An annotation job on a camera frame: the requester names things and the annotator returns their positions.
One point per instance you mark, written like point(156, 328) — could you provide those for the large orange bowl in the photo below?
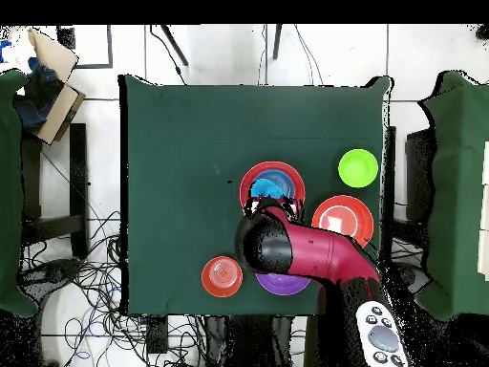
point(244, 183)
point(344, 214)

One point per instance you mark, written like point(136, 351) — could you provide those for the small blue bowl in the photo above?
point(284, 179)

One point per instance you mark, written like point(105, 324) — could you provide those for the green bowl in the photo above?
point(358, 168)

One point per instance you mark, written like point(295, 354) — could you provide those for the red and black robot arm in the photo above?
point(324, 252)

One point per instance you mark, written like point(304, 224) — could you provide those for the dark green tablecloth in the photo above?
point(183, 214)

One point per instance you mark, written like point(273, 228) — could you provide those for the small orange bowl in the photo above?
point(222, 277)

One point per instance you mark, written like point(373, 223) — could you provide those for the purple bowl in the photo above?
point(282, 284)

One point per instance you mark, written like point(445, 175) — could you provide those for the black box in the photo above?
point(157, 334)

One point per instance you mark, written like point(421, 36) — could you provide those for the black tripod leg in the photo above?
point(277, 42)
point(175, 46)

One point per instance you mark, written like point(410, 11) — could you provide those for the black stool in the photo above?
point(78, 172)

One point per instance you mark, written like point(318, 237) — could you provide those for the black stand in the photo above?
point(418, 172)

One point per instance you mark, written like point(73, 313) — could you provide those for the cardboard box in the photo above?
point(59, 111)

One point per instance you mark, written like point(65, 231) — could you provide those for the green cloth covered table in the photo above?
point(9, 191)
point(454, 191)

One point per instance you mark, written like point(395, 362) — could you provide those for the blue cloth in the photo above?
point(38, 95)

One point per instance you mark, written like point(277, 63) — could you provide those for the grey pedestal foot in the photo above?
point(418, 279)
point(49, 277)

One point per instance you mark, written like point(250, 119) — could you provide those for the dark grey frame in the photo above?
point(110, 49)

